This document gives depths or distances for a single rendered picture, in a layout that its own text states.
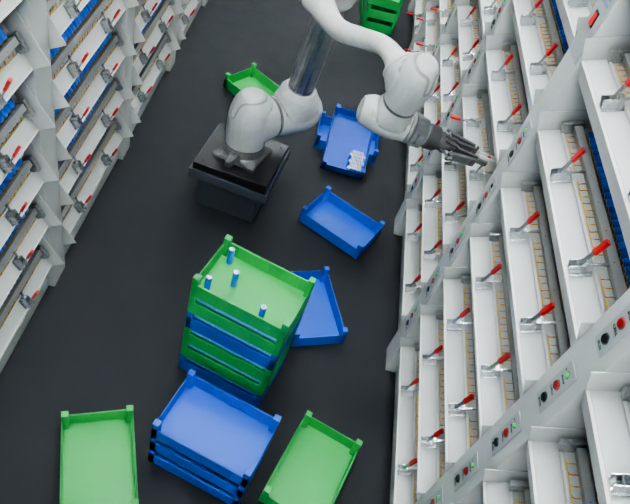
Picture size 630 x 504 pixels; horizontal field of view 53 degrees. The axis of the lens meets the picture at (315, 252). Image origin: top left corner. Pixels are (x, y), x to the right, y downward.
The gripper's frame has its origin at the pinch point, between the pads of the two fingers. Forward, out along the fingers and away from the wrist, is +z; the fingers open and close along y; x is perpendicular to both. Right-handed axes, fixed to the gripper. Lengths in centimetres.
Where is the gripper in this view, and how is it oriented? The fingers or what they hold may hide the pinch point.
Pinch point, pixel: (486, 160)
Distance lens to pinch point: 196.9
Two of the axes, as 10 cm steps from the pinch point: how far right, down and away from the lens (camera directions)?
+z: 9.2, 3.4, 1.9
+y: -1.3, 7.2, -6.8
